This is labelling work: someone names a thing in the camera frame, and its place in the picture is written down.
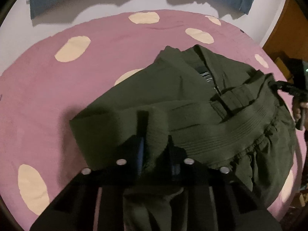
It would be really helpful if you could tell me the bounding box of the pink bedsheet with cream dots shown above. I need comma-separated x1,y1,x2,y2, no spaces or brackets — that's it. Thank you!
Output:
1,10,305,230

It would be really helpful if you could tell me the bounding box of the dark olive green jacket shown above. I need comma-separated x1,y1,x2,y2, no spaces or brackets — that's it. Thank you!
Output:
70,45,298,230

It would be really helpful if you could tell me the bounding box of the brown wooden door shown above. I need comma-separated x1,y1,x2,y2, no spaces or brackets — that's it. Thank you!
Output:
262,0,308,83

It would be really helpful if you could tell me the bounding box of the person's right hand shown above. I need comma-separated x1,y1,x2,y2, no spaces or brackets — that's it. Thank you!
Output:
292,100,308,131

